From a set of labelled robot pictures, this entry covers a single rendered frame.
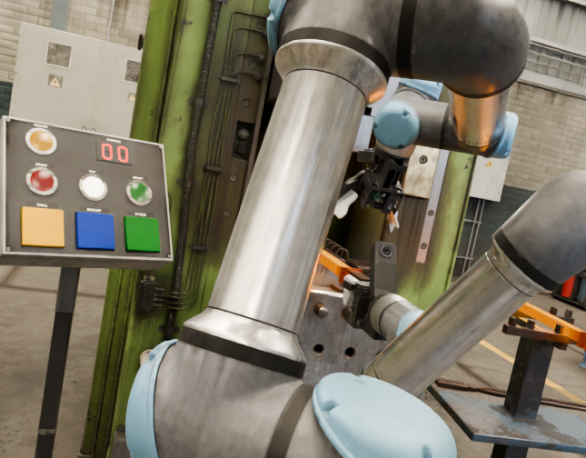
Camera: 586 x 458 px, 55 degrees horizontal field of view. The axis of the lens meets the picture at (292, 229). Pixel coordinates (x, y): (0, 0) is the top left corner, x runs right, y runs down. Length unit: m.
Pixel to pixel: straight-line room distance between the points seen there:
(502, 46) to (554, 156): 8.88
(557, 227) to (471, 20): 0.26
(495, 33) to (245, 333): 0.35
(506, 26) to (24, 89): 6.30
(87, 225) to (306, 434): 0.83
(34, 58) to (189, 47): 5.24
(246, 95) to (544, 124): 7.99
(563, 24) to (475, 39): 9.21
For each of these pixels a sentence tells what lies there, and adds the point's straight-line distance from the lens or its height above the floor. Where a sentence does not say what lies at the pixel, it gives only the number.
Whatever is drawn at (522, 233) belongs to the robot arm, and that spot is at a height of 1.19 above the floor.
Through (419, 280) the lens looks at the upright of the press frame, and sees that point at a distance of 1.74.
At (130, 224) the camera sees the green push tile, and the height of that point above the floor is 1.03.
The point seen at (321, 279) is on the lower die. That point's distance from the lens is 1.48.
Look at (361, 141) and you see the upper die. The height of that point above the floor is 1.30.
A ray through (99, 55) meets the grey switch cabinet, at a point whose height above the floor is 1.92.
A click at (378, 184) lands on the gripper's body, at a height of 1.21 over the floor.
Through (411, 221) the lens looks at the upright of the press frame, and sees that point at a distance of 1.69.
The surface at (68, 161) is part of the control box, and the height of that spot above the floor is 1.13.
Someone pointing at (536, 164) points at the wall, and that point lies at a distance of 9.28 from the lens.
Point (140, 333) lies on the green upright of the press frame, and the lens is 1.61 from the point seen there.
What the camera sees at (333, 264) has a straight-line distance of 1.29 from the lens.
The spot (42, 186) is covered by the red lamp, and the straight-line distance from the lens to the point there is 1.20.
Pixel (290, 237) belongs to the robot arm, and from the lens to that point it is 0.49.
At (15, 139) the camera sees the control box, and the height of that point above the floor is 1.16.
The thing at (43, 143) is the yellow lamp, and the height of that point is 1.16.
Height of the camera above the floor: 1.22
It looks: 7 degrees down
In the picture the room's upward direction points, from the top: 11 degrees clockwise
